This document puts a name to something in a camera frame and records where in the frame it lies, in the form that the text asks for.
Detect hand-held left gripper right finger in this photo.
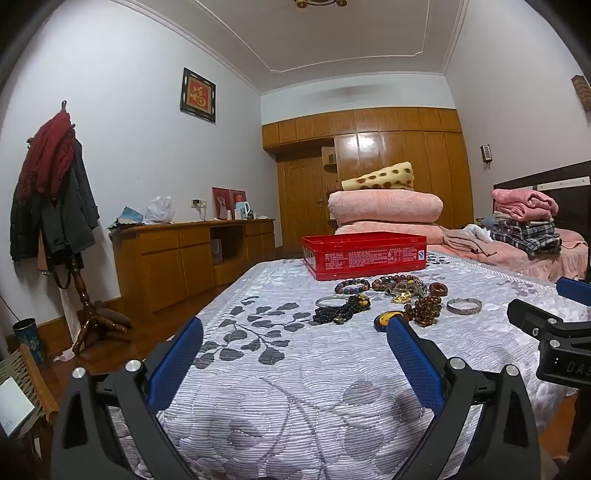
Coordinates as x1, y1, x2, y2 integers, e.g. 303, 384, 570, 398
385, 316, 541, 480

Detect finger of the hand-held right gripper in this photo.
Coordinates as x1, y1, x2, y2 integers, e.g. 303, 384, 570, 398
506, 298, 591, 344
556, 277, 591, 308

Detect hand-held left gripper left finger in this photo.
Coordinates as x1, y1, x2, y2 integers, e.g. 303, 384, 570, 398
52, 316, 206, 480

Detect wide silver bangle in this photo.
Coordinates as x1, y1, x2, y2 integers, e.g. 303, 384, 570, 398
446, 298, 483, 317

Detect dark bead necklace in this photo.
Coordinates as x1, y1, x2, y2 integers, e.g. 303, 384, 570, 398
313, 302, 357, 326

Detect multicoloured bead bracelet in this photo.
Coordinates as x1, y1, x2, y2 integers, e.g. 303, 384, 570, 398
335, 278, 372, 296

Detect red tin box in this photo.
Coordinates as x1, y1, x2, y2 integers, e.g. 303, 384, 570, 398
301, 233, 428, 281

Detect pink bed cover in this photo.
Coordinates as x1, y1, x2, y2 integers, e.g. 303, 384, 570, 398
427, 226, 589, 282

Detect plaid folded clothes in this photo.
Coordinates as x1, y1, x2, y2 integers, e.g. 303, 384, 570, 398
489, 219, 563, 257

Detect brown cushion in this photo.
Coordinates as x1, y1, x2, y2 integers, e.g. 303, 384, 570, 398
92, 300, 132, 330

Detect white cloth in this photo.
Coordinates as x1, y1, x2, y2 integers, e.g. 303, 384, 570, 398
462, 224, 492, 243

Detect beige cloth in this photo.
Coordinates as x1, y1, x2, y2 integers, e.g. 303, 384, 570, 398
442, 226, 497, 254

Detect wooden sideboard cabinet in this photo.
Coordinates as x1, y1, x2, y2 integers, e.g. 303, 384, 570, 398
110, 218, 276, 315

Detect pink folded blanket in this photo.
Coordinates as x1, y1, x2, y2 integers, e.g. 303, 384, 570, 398
491, 188, 559, 222

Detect wooden coat rack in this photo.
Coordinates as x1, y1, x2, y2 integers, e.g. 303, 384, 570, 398
25, 99, 132, 355

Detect grey leaf-print bedspread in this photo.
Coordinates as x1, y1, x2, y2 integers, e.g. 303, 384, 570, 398
99, 251, 591, 480

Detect wooden chair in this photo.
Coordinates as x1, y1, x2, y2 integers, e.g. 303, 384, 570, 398
0, 344, 58, 462

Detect pink folded quilt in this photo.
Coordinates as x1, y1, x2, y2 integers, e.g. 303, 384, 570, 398
328, 189, 444, 225
333, 222, 446, 241

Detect blue waste bin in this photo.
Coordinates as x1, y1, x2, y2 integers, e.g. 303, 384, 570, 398
12, 318, 44, 365

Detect white plastic bag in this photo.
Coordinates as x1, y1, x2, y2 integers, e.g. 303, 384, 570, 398
145, 196, 176, 223

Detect large red framed photo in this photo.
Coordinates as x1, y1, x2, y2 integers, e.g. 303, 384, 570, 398
212, 187, 232, 220

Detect dark grey jacket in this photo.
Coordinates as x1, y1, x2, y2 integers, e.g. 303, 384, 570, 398
39, 138, 100, 259

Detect yellow brown-spotted pillow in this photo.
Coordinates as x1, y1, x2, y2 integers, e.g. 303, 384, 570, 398
342, 161, 415, 191

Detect wooden door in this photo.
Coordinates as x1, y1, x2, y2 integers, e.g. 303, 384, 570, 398
277, 157, 335, 254

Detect wooden wardrobe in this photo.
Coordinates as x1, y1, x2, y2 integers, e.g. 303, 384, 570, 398
262, 107, 474, 252

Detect black padded jacket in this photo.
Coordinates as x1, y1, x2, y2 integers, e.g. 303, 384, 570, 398
10, 178, 44, 263

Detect red scarf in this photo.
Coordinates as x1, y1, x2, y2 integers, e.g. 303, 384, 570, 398
18, 112, 77, 197

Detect framed red calligraphy picture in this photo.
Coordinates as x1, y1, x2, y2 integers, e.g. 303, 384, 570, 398
180, 67, 217, 123

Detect dark wooden bed frame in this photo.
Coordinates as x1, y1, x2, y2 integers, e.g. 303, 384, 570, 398
490, 161, 591, 280

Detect wooden wall ornament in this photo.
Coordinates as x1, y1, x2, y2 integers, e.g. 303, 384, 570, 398
571, 74, 591, 113

